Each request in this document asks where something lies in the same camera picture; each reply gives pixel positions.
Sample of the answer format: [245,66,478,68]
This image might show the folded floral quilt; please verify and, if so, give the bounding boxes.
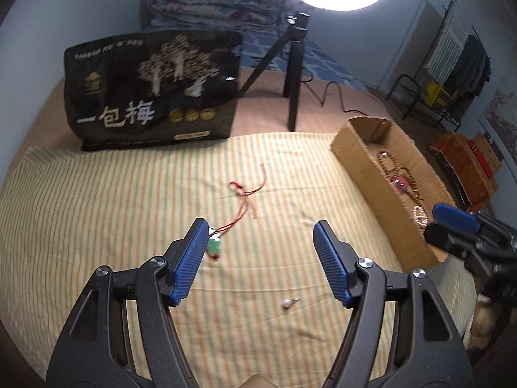
[140,0,296,31]

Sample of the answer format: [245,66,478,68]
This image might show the green pendant red cord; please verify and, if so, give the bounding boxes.
[204,163,268,261]

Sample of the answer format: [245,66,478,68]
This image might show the white striped hanging cloth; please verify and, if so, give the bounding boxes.
[423,0,472,84]

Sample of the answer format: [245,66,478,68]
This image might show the yellow crate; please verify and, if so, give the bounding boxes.
[424,80,452,109]

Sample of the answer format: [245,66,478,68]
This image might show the cardboard box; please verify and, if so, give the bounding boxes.
[331,116,456,271]

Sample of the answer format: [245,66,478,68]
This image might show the orange covered box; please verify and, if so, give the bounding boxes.
[429,131,499,211]

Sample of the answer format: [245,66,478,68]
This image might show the brown wooden bead necklace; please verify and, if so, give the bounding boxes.
[376,150,425,211]

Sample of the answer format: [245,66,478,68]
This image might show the black power cable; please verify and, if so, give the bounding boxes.
[301,73,369,116]

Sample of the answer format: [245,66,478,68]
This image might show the brown strap wristwatch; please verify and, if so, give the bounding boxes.
[393,175,409,194]

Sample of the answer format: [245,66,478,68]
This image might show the tan bed blanket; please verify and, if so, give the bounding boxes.
[17,71,390,155]

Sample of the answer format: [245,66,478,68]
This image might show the dark hanging clothes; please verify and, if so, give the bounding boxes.
[443,35,491,121]

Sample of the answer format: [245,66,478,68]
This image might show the black tripod stand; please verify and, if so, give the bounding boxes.
[237,11,310,132]

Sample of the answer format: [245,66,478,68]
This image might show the landscape wall painting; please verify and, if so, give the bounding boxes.
[483,75,516,162]

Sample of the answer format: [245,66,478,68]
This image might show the black clothes rack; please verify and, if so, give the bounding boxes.
[403,0,492,131]

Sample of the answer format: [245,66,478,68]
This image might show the white pearl necklace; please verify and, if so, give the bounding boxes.
[411,205,431,229]

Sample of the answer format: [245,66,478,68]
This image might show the blue patterned bedsheet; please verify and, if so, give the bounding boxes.
[234,27,369,92]

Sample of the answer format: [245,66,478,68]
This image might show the black snack bag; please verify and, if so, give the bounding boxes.
[64,30,243,152]

